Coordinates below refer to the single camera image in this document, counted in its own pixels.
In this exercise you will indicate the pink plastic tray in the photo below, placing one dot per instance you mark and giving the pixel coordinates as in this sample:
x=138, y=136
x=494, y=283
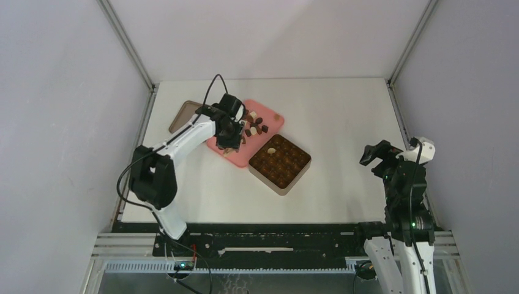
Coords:
x=251, y=144

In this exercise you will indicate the gold chocolate box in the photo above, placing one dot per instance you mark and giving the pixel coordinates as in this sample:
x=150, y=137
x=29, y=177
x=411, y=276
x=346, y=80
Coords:
x=283, y=169

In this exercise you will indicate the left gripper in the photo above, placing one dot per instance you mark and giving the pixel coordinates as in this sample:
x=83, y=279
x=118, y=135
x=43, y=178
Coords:
x=234, y=143

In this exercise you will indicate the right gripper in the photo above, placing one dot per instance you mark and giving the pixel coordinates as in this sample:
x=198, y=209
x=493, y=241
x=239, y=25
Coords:
x=384, y=150

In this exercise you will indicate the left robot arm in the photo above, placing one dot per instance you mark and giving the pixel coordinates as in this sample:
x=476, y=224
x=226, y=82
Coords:
x=153, y=169

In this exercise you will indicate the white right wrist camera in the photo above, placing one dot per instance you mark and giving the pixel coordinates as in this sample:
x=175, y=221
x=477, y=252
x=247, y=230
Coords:
x=422, y=150

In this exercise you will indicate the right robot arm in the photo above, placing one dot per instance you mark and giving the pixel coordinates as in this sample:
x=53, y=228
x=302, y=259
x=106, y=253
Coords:
x=400, y=250

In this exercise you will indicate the brown box lid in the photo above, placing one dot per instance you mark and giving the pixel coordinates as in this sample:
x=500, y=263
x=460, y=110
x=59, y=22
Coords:
x=184, y=115

